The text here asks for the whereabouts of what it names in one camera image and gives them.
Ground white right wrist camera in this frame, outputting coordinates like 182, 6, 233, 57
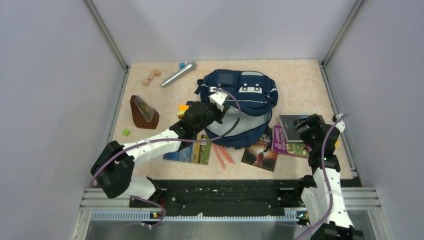
331, 113, 346, 133

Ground wooden block puzzle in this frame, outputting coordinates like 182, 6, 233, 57
141, 69, 162, 87

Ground dark blue Wuthering Heights book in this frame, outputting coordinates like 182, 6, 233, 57
276, 114, 310, 143

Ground purple Treehouse book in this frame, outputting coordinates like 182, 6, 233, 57
271, 125, 311, 159

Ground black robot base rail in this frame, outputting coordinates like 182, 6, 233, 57
149, 175, 316, 217

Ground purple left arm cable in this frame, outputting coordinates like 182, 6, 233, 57
90, 87, 242, 228

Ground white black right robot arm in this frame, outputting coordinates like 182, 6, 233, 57
293, 113, 365, 240

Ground orange pencils bundle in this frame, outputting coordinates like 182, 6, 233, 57
211, 143, 235, 170

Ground small green cube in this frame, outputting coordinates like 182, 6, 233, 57
122, 129, 131, 137

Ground silver microphone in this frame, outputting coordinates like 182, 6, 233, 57
160, 61, 197, 88

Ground brown wooden metronome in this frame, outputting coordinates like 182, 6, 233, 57
130, 95, 160, 130

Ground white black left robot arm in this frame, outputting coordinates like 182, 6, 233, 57
90, 101, 231, 207

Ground stacked colourful toy bricks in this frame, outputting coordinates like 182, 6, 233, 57
177, 105, 190, 120

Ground Three Days To See book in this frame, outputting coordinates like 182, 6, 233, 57
241, 127, 278, 172

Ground blue green landscape book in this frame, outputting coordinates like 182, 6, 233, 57
163, 141, 212, 166

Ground navy blue student backpack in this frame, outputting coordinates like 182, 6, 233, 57
194, 69, 279, 149

